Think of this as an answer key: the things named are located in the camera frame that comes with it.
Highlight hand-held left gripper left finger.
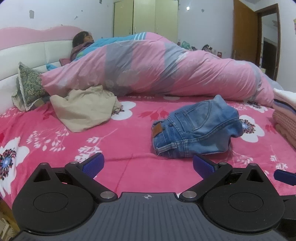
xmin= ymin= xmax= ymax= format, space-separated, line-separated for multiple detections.
xmin=32 ymin=152 xmax=118 ymax=202

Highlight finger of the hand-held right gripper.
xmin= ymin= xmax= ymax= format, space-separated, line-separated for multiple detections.
xmin=274 ymin=169 xmax=296 ymax=186

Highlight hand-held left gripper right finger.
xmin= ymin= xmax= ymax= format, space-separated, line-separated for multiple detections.
xmin=179 ymin=154 xmax=270 ymax=202

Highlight blue fleece-lined jeans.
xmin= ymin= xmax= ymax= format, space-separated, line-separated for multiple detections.
xmin=151 ymin=94 xmax=243 ymax=159

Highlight stack of folded clothes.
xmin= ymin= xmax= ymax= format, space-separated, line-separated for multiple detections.
xmin=272 ymin=88 xmax=296 ymax=149

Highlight pink floral bed sheet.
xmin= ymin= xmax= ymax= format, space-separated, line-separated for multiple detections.
xmin=0 ymin=94 xmax=296 ymax=207

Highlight crumpled beige garment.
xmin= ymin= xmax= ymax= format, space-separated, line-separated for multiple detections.
xmin=50 ymin=85 xmax=122 ymax=133

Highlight plaid pillow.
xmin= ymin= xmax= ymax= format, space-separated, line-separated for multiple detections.
xmin=30 ymin=95 xmax=51 ymax=110

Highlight green floral pillow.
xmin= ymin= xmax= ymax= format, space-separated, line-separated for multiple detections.
xmin=11 ymin=62 xmax=50 ymax=112

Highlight pink and grey quilt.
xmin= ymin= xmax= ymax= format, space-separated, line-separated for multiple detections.
xmin=40 ymin=32 xmax=284 ymax=107

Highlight cluttered small items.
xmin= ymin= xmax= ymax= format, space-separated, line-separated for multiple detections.
xmin=201 ymin=44 xmax=223 ymax=57

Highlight pink and white headboard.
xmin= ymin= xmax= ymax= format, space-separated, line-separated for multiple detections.
xmin=0 ymin=26 xmax=86 ymax=116

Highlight brown wooden door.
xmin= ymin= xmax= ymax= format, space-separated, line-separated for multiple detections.
xmin=232 ymin=0 xmax=258 ymax=63

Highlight pale yellow wardrobe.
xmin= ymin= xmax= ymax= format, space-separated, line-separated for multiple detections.
xmin=113 ymin=0 xmax=179 ymax=43

